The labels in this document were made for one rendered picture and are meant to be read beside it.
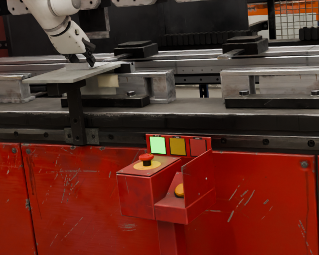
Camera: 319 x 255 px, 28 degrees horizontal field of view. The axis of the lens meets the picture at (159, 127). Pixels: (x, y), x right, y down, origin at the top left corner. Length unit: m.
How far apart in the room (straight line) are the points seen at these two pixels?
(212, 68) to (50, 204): 0.70
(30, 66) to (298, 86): 1.14
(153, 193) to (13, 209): 0.77
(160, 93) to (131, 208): 0.45
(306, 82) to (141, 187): 0.54
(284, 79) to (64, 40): 0.64
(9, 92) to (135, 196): 0.81
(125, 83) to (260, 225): 0.60
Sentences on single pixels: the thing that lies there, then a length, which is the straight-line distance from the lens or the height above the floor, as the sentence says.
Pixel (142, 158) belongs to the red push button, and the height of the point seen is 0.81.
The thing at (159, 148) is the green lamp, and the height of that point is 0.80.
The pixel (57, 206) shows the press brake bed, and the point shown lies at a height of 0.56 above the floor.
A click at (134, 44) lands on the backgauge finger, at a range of 2.20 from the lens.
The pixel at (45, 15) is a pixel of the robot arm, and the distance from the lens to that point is 1.81.
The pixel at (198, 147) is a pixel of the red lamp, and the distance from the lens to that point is 1.66.
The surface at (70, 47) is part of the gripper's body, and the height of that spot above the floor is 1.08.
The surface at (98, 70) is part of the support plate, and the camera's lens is 1.89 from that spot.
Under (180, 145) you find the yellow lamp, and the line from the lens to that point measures 1.68.
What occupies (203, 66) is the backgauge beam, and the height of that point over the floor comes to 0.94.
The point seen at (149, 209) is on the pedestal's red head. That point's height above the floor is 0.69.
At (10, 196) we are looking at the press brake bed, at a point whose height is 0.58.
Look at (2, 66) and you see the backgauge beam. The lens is 2.61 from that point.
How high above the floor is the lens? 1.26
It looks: 14 degrees down
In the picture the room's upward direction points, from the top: 6 degrees counter-clockwise
